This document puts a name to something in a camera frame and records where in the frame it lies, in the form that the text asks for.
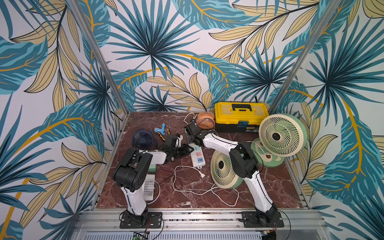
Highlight green usb charger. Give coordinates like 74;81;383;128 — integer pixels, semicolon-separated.
148;165;157;174

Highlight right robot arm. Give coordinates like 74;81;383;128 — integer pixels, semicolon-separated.
185;122;278;223

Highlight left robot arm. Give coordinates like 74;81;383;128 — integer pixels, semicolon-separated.
114;135;194;217

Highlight orange mini fan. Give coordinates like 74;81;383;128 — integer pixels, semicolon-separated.
196;112;215;130

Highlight white power strip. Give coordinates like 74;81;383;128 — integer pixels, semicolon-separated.
189;143;206;169

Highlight navy blue mini fan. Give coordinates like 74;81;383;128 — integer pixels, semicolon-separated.
132;129;155;150

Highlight small green desk fan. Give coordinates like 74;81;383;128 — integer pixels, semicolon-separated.
210;151;243;189

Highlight white mini fan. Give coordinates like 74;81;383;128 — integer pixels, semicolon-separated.
143;174;155;202

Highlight large green standing fan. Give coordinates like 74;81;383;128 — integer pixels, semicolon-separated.
251;114;308;168

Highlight yellow black pliers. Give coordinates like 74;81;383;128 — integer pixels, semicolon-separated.
158;129;171;141

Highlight blue plastic faucet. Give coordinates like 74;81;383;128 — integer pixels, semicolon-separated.
155;123;166;136

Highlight yellow black toolbox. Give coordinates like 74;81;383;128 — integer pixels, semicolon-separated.
215;102;269;133

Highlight white power cable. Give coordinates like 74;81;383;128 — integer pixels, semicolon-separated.
172;164;241;208

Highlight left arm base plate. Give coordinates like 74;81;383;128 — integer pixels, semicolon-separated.
120;211;163;229

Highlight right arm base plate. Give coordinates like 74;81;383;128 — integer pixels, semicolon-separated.
238;212;285;229

